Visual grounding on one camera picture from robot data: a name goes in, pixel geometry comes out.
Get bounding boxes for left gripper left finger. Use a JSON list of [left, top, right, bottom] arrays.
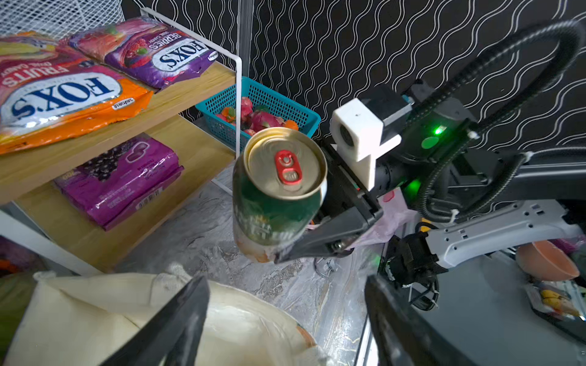
[[102, 277, 211, 365]]

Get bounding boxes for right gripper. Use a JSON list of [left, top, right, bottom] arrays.
[[274, 142, 383, 263]]

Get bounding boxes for pink dragon fruit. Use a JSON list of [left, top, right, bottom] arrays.
[[250, 111, 283, 132]]

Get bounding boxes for green drink can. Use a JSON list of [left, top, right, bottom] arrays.
[[233, 127, 327, 263]]

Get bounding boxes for white wire wall basket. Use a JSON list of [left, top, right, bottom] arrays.
[[1, 0, 125, 39]]

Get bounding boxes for wooden two-tier shelf rack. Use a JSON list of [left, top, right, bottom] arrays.
[[0, 6, 244, 275]]

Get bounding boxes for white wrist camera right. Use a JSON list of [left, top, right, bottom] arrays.
[[330, 84, 414, 191]]

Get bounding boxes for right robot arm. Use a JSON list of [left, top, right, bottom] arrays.
[[275, 21, 585, 284]]

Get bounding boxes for orange Fox's candy bag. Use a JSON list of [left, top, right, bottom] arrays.
[[1, 32, 154, 154]]

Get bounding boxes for pink plastic grocery bag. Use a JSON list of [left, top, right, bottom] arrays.
[[349, 188, 417, 249]]

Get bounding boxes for teal plastic fruit basket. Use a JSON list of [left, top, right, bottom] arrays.
[[196, 77, 321, 149]]

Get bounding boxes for cream canvas tote bag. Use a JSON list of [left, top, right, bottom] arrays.
[[5, 266, 333, 365]]

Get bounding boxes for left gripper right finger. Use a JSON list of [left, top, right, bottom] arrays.
[[365, 274, 474, 366]]

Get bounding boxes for purple snack packet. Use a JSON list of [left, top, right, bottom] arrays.
[[54, 134, 184, 231]]

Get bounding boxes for purple Fox's candy bag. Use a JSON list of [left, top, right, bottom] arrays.
[[64, 17, 218, 89]]

